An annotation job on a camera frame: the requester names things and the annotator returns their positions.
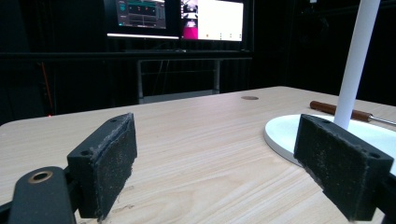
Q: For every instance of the metal frame stand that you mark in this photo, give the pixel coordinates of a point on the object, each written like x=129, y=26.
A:
x=177, y=79

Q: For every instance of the round brown table grommet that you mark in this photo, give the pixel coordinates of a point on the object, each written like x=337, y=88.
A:
x=249, y=97

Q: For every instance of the monitor with white screen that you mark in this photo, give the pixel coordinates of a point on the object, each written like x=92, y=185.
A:
x=214, y=19

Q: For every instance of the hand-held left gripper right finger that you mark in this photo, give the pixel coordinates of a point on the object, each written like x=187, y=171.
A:
x=339, y=161

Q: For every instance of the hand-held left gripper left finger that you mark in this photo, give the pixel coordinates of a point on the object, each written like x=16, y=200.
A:
x=106, y=161

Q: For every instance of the black shelf rail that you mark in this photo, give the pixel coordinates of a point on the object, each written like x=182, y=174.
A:
x=124, y=55

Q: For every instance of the white lamp stand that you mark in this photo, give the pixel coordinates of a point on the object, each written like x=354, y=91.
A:
x=356, y=62

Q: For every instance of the monitor with dark screen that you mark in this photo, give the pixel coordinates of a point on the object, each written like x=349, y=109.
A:
x=141, y=17

